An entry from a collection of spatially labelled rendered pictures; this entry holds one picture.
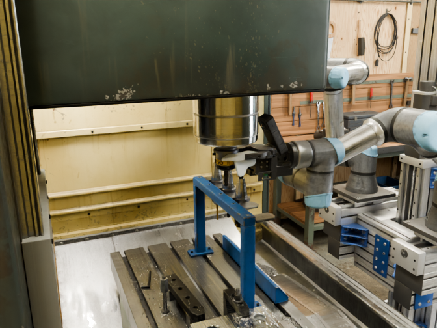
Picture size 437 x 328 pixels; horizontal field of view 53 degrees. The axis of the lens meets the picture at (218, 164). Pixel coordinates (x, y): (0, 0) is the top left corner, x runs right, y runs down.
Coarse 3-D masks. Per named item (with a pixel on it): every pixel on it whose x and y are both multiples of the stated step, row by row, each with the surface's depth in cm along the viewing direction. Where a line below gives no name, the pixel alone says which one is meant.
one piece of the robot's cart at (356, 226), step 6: (342, 228) 204; (348, 228) 206; (354, 228) 202; (360, 228) 200; (366, 228) 200; (342, 234) 204; (348, 234) 204; (354, 234) 204; (360, 234) 204; (366, 234) 201; (342, 240) 206; (348, 240) 207; (354, 240) 207; (360, 240) 205; (366, 240) 201; (360, 246) 202; (366, 246) 201
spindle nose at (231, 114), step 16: (256, 96) 101; (208, 112) 99; (224, 112) 98; (240, 112) 98; (256, 112) 102; (208, 128) 100; (224, 128) 99; (240, 128) 99; (256, 128) 103; (208, 144) 101; (224, 144) 100; (240, 144) 101
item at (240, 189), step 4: (240, 180) 146; (244, 180) 146; (236, 184) 147; (240, 184) 146; (244, 184) 146; (236, 188) 147; (240, 188) 146; (244, 188) 146; (236, 192) 147; (240, 192) 146; (244, 192) 146; (236, 196) 147; (240, 196) 146; (244, 196) 146
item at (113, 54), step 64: (64, 0) 76; (128, 0) 80; (192, 0) 84; (256, 0) 89; (320, 0) 94; (64, 64) 78; (128, 64) 82; (192, 64) 87; (256, 64) 92; (320, 64) 98
